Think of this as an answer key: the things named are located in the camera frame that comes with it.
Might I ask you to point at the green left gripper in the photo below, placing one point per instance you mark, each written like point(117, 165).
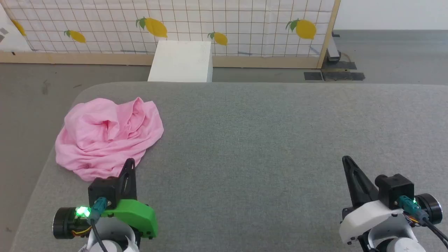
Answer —
point(140, 217)

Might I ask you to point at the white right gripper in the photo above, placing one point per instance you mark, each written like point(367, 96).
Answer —
point(367, 217)

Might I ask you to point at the pink cloth shorts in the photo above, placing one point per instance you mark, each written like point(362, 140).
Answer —
point(105, 140)

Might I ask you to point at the small black floor tape patch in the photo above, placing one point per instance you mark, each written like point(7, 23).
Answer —
point(313, 76)

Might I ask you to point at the black floor tape under foot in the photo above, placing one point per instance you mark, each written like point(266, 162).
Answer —
point(341, 65)

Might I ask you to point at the white box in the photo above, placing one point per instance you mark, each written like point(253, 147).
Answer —
point(182, 63)

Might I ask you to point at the grey metal screen foot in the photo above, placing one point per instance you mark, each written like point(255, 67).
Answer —
point(333, 49)

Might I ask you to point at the lemon print partition screen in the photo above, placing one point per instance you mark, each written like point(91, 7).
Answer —
point(105, 21)

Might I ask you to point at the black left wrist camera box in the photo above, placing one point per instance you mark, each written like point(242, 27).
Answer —
point(103, 190)

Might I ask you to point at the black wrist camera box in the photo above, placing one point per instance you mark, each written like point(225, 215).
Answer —
point(103, 190)
point(393, 189)

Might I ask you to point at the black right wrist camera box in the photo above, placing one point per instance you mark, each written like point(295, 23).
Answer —
point(393, 189)

